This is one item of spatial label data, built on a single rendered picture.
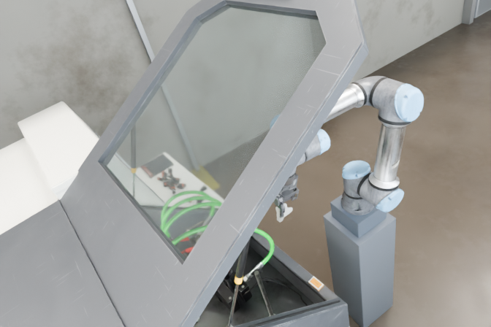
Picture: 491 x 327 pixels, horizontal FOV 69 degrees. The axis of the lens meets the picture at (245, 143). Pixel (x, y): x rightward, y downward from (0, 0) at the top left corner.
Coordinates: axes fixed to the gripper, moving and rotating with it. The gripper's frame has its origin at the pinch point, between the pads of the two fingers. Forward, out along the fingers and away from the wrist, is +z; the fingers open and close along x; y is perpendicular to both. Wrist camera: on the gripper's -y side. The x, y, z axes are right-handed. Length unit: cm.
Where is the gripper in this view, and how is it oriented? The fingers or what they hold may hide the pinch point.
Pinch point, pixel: (272, 212)
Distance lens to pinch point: 132.0
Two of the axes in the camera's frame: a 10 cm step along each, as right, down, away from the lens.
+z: -0.1, 6.7, 7.4
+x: -4.9, -6.5, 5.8
